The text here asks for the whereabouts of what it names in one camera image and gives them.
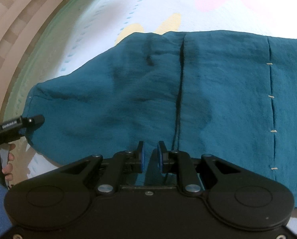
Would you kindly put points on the white floral bed sheet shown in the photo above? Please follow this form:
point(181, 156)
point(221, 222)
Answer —
point(85, 29)

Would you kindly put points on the wooden bed frame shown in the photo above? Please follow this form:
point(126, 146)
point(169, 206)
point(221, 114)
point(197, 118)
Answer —
point(21, 24)

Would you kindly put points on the teal fabric pants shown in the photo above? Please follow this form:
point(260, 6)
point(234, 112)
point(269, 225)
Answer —
point(230, 94)

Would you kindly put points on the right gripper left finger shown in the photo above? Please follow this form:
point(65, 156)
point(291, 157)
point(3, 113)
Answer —
point(135, 160)

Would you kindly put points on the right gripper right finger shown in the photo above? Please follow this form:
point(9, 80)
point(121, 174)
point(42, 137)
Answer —
point(165, 158)

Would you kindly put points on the person's left hand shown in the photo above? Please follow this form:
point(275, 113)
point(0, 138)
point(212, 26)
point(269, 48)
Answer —
point(5, 157)

